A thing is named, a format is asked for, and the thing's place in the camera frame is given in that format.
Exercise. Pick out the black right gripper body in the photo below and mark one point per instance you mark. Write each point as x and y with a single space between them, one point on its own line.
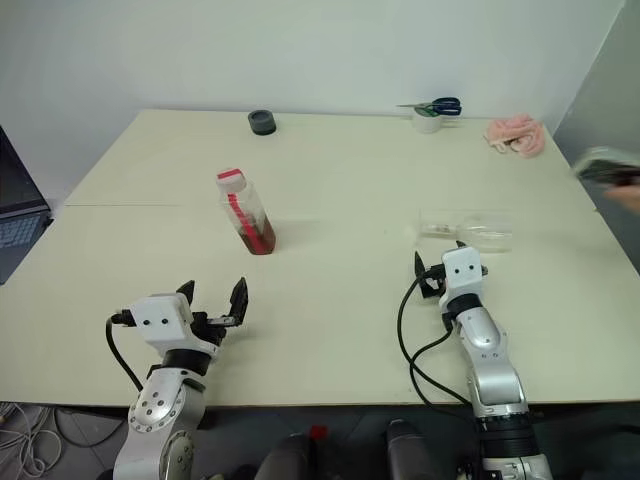
432 282

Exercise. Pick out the bottle with red liquid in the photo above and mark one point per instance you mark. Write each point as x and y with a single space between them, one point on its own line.
250 220

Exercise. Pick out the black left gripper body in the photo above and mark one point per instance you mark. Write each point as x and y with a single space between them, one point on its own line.
212 330

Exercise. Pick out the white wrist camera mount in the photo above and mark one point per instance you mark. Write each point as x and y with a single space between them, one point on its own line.
462 272
160 320

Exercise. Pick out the person's bare hand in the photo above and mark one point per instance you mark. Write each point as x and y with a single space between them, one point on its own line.
629 197

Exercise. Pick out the pink cloth bundle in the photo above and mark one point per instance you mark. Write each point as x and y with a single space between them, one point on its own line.
522 132

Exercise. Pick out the white cup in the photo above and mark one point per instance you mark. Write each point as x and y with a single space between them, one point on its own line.
426 122

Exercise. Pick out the dark rounded shape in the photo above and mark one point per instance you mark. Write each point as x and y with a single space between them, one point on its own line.
287 460
412 450

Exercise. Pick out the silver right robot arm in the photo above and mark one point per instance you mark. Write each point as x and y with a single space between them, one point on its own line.
492 380

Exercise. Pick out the dark laptop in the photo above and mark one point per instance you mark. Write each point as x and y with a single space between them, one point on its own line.
17 215

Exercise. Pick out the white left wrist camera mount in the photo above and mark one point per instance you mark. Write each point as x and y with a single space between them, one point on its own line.
160 320

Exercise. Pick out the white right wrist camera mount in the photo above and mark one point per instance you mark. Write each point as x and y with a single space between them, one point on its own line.
462 272

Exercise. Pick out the small red object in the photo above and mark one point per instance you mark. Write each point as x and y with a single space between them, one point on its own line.
318 432

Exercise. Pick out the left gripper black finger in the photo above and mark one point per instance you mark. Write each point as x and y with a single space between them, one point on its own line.
187 292
239 302

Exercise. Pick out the clear wine glass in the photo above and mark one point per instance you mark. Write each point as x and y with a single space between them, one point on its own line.
475 230

